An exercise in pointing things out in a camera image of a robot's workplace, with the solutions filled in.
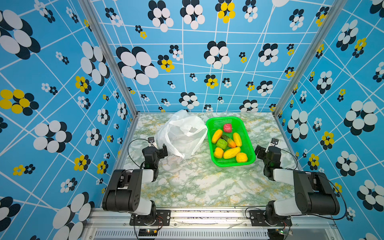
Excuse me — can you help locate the green orange papaya fruit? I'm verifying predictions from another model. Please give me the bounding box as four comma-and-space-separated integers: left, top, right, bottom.
221, 135, 237, 149

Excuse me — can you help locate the yellow mango fruit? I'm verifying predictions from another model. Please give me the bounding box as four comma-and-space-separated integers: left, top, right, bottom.
223, 147, 241, 160
233, 132, 242, 147

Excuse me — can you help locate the orange yellow papaya fruit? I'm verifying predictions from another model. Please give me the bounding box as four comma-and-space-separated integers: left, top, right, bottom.
212, 129, 223, 144

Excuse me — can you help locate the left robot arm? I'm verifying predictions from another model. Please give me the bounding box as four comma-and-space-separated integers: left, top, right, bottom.
102, 145, 168, 225

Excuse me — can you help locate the white plastic bag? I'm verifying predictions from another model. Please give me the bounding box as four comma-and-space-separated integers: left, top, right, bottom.
155, 110, 208, 159

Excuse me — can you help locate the black camera cable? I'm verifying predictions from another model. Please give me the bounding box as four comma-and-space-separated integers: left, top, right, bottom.
127, 138, 151, 169
278, 148, 348, 221

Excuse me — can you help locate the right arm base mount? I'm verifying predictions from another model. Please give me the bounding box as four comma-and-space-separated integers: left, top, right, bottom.
247, 210, 292, 227

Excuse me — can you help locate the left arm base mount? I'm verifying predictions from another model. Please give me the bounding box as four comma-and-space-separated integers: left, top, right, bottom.
130, 210, 171, 227

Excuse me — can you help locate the right black camera cable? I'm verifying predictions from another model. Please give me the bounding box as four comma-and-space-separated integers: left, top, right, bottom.
278, 148, 348, 221

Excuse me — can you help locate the pink red fruit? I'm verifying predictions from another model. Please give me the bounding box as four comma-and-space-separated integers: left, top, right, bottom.
223, 124, 233, 133

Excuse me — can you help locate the green plastic basket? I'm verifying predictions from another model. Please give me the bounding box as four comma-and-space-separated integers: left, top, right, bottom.
206, 117, 256, 168

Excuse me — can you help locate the left black camera cable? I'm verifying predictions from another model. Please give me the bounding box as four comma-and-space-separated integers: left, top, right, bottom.
127, 138, 151, 169

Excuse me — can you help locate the yellow lemon fruit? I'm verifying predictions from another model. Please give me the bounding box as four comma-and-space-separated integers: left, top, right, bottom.
236, 153, 248, 163

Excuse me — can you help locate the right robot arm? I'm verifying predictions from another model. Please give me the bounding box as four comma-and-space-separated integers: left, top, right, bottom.
255, 146, 340, 225

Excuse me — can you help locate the aluminium front rail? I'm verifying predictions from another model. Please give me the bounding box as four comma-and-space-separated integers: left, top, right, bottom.
81, 206, 342, 240

